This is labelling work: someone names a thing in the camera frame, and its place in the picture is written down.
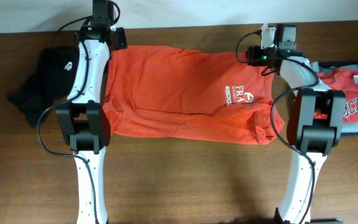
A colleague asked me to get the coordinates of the plain orange t-shirt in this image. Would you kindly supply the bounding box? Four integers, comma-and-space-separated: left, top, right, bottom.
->
103, 45, 285, 145

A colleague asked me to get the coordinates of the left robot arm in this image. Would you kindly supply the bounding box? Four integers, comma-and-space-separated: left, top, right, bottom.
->
56, 0, 127, 223

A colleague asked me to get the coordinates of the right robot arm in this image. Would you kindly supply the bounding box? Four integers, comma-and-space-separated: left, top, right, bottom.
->
246, 24, 346, 223

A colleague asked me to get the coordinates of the black knit garment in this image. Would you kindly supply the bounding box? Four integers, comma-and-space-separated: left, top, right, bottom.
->
8, 46, 79, 128

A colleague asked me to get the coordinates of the red McKinney printed t-shirt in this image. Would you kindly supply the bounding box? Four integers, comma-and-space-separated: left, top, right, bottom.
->
318, 68, 358, 123

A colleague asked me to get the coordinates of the right black camera cable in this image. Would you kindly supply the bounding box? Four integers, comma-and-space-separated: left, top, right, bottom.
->
235, 30, 320, 224

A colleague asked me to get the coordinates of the black camera cable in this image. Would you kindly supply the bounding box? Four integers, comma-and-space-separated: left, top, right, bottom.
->
36, 0, 121, 224
235, 30, 320, 224

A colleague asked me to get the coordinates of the left black camera cable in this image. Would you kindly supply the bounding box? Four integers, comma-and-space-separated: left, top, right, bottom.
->
36, 0, 121, 224

